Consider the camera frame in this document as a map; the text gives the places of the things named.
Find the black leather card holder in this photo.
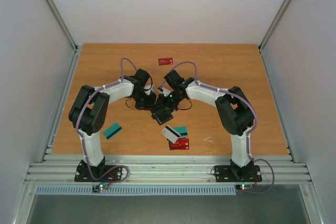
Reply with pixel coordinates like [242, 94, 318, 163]
[152, 111, 173, 125]

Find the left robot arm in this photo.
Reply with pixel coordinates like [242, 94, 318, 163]
[68, 69, 156, 181]

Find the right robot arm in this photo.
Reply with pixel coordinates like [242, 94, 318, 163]
[152, 70, 257, 181]

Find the white card with black stripe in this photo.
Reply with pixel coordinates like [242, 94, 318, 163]
[161, 125, 181, 143]

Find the large teal card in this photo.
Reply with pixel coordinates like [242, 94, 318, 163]
[173, 126, 188, 137]

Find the red card in pile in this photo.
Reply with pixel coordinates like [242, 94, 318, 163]
[169, 138, 190, 151]

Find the lone red card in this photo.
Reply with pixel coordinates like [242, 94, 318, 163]
[158, 57, 174, 66]

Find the teal card far left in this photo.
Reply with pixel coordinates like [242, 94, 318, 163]
[103, 122, 122, 140]

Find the left controller board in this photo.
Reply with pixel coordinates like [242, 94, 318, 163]
[91, 184, 109, 193]

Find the controller board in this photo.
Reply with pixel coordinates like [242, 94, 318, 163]
[91, 184, 109, 193]
[236, 184, 255, 191]

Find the right controller board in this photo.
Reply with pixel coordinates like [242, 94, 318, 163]
[236, 184, 255, 191]

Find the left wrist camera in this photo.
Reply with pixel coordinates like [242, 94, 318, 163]
[144, 84, 155, 95]

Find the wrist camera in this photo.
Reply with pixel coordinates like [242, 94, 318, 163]
[144, 84, 155, 95]
[158, 87, 171, 97]

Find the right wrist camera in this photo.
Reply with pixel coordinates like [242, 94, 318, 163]
[158, 87, 171, 97]

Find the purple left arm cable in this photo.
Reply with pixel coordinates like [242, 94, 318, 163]
[75, 58, 139, 180]

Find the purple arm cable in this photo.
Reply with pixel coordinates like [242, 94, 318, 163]
[159, 61, 259, 162]
[75, 58, 139, 180]

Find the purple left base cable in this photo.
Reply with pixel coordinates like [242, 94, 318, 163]
[90, 165, 131, 184]

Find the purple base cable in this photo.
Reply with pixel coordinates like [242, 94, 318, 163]
[241, 158, 276, 195]
[90, 165, 131, 184]

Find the white slotted cable duct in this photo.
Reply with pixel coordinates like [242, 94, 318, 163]
[35, 185, 236, 196]

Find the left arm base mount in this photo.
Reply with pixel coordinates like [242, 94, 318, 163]
[74, 158, 123, 182]

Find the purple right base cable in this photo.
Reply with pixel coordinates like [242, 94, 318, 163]
[241, 158, 276, 195]

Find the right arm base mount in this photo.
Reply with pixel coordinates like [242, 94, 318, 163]
[213, 160, 262, 183]

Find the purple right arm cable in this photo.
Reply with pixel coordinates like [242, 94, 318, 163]
[159, 61, 259, 162]

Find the aluminium front rail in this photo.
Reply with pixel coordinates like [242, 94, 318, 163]
[25, 154, 312, 185]

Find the left rear aluminium post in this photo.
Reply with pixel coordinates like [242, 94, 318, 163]
[45, 0, 78, 52]

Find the aluminium post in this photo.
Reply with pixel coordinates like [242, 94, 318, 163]
[45, 0, 78, 52]
[258, 0, 292, 53]

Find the right rear aluminium post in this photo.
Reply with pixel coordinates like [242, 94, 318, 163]
[258, 0, 292, 53]

